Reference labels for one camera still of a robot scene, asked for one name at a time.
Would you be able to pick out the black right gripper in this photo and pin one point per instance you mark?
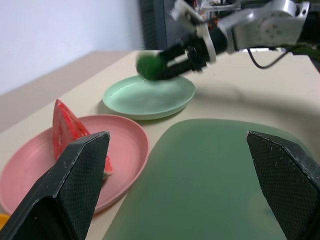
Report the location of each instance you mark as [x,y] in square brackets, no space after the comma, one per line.
[197,53]

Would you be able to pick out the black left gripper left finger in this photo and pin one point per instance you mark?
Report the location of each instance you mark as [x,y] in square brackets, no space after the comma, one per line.
[62,190]

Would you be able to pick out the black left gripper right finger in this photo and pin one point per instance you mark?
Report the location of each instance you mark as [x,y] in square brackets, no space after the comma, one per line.
[287,180]

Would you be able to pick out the dark green round vegetable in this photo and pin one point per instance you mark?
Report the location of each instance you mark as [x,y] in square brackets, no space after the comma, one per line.
[147,66]

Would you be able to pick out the light green round plate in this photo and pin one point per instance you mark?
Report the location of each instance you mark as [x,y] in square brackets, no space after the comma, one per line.
[150,98]

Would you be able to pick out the yellow plate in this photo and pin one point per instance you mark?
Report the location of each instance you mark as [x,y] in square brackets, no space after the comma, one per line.
[3,219]

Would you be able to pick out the pink round plate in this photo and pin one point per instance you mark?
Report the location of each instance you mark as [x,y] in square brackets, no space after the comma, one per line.
[125,142]

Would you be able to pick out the dark grey cabinet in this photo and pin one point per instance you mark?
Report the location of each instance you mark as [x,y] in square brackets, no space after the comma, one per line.
[151,25]

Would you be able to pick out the red watermelon slice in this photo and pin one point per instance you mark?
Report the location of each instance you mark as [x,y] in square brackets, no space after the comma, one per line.
[65,125]

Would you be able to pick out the robot torso with wiring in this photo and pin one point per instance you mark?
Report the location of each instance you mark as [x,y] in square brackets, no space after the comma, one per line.
[215,10]

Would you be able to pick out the dark green tray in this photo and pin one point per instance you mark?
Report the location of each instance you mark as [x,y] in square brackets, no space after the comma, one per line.
[200,175]

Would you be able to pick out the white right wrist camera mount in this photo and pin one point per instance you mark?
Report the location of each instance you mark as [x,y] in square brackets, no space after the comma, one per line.
[187,13]

